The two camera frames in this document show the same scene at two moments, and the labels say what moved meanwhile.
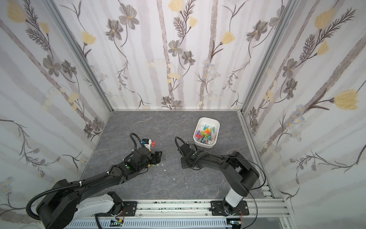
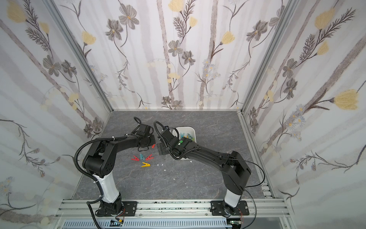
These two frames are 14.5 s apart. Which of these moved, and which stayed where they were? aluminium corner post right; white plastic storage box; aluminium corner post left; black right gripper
Moved: black right gripper; white plastic storage box
Stayed: aluminium corner post left; aluminium corner post right
